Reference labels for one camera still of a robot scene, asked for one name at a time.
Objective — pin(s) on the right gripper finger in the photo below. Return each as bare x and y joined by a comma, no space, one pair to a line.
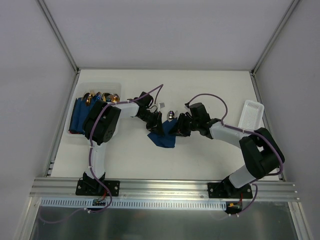
180,122
183,131

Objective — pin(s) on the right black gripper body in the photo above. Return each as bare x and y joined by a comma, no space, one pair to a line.
182,125

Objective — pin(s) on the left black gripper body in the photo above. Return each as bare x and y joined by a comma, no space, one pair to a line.
155,122

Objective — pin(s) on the blue paper napkin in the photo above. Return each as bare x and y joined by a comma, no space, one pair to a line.
167,141

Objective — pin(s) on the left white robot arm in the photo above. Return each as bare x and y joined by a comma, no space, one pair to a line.
100,126

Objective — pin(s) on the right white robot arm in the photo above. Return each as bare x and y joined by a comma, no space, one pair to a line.
260,152

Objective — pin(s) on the dark blue rolled napkin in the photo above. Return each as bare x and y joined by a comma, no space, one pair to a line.
79,115

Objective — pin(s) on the gold spoon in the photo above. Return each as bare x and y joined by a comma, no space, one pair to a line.
115,98

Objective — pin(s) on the small white plastic tray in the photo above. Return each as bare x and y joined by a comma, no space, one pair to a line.
251,116

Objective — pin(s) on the blue iridescent fork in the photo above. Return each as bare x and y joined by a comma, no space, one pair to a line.
97,96

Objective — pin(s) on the large white plastic basket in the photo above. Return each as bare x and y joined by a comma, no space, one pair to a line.
81,89

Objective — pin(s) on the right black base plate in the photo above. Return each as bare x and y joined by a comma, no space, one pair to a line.
219,190

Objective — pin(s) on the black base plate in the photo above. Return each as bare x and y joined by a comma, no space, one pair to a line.
219,190
111,187

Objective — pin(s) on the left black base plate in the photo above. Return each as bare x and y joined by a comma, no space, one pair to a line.
111,187

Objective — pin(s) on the white slotted cable duct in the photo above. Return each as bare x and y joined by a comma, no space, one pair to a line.
215,205

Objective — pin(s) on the aluminium rail frame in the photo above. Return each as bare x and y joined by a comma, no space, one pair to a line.
190,190

